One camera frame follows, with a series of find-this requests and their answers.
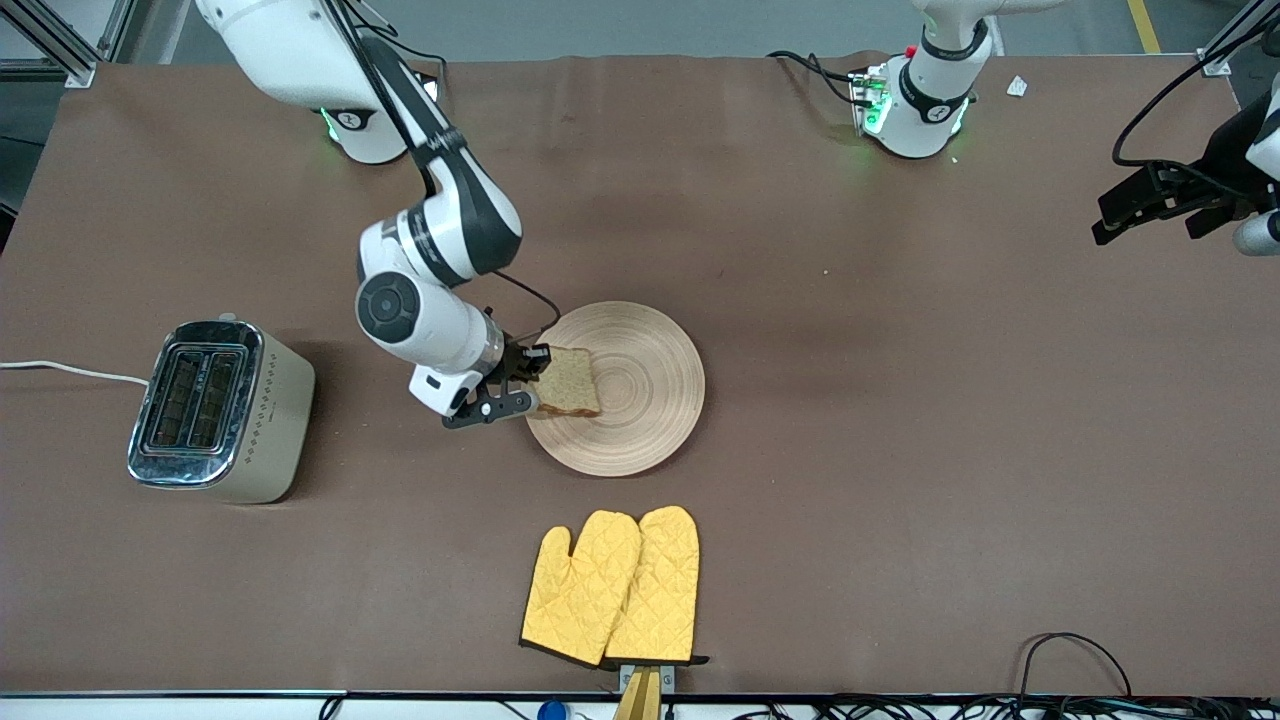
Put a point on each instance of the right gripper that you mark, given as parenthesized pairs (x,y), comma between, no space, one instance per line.
(516,362)

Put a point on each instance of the brown bread slice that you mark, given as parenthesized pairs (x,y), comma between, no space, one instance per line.
(572,385)

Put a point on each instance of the round wooden plate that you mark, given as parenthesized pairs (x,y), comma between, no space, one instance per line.
(640,390)

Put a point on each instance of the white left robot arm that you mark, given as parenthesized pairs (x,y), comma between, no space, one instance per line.
(930,110)

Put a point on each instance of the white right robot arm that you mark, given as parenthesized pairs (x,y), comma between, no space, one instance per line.
(440,240)

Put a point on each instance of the beige chrome toaster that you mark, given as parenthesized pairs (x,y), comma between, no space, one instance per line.
(272,430)

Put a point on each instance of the yellow quilted oven mitt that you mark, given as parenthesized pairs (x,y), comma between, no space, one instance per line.
(662,590)
(580,590)

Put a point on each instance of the brown table cover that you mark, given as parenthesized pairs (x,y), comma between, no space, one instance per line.
(800,300)

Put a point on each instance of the blue round object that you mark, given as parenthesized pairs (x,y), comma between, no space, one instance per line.
(552,712)

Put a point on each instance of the wooden stick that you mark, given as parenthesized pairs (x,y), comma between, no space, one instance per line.
(640,702)

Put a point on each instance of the white paper scrap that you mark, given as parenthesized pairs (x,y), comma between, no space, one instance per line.
(1017,86)

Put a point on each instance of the small metal bracket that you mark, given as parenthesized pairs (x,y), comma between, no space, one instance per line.
(668,678)

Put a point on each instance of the aluminium frame profile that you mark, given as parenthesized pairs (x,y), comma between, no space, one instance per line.
(70,60)
(1215,65)

